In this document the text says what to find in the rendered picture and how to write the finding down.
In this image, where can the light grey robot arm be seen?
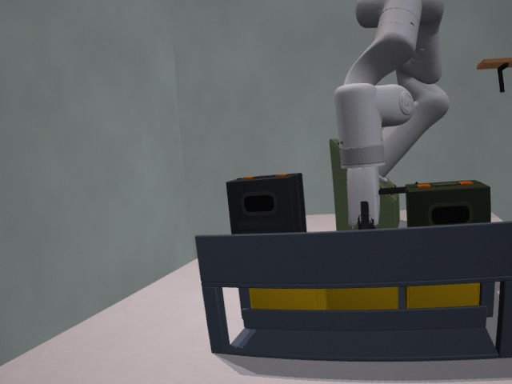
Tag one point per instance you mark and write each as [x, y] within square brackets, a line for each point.
[412, 50]

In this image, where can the dark grey metal shelf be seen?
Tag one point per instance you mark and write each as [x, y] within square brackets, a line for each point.
[393, 257]

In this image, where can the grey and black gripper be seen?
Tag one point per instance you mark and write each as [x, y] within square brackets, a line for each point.
[363, 186]

